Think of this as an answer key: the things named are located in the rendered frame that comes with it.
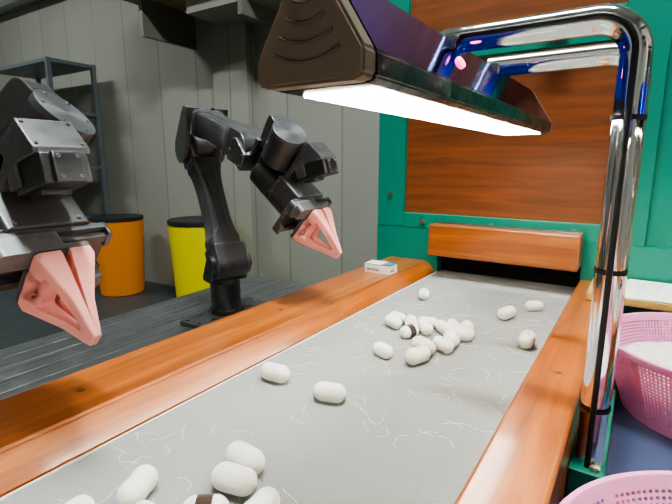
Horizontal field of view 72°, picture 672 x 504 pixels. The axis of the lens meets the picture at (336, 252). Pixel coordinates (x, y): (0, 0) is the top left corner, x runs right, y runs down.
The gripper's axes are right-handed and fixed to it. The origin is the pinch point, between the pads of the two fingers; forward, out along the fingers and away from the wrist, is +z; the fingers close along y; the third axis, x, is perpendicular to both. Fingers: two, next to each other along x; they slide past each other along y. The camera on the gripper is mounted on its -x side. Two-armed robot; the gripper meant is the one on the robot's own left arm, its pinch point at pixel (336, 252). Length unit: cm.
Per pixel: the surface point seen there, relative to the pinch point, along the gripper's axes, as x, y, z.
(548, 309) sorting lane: -9.5, 25.4, 28.7
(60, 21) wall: 159, 168, -388
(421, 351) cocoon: -4.8, -8.1, 20.1
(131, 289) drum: 242, 136, -156
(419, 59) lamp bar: -32.7, -27.7, 5.5
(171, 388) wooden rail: 7.7, -31.4, 6.0
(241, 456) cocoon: -2.5, -36.1, 17.2
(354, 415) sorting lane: -2.8, -23.0, 20.6
